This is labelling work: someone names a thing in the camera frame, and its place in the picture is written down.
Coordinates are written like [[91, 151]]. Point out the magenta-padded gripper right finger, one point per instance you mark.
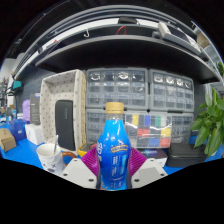
[[148, 171]]

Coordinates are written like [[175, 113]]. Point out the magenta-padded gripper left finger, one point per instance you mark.
[[76, 171]]

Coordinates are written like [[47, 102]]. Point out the blue drink bottle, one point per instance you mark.
[[113, 156]]

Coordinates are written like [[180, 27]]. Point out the black box with white label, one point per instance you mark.
[[153, 155]]

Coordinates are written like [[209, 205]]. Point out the white mug with face print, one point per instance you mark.
[[50, 161]]

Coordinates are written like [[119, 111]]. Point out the spoon in mug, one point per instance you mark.
[[56, 145]]

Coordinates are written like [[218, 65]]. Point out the clear box of coloured parts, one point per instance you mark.
[[150, 131]]

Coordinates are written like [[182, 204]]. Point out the flat black case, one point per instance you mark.
[[185, 155]]

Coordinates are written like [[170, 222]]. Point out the grey parts drawer cabinet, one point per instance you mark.
[[95, 126], [181, 128], [116, 88], [170, 90]]

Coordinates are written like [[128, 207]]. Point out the small white box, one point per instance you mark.
[[34, 134]]

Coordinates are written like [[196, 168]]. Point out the beige dotted storage tray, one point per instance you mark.
[[50, 110]]

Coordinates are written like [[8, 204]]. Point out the blue box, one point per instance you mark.
[[18, 130]]

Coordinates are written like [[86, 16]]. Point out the dark grey carton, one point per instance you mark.
[[35, 109]]

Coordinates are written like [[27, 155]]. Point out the brown cardboard box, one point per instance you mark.
[[7, 140]]

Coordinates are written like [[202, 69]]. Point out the green potted plant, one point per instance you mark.
[[210, 126]]

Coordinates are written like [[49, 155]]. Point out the purple bag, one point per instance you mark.
[[26, 110]]

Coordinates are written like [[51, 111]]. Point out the black overhead shelf unit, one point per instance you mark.
[[126, 53]]

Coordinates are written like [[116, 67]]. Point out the white shelf unit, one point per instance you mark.
[[204, 40]]

